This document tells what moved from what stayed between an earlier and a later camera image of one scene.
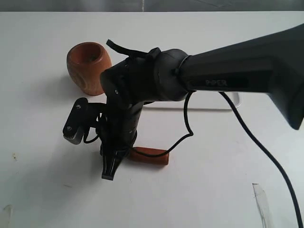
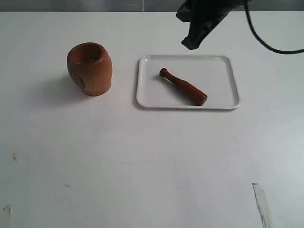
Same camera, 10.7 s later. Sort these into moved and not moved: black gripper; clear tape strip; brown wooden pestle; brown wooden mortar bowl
Moved: brown wooden pestle; black gripper
Not moved: clear tape strip; brown wooden mortar bowl
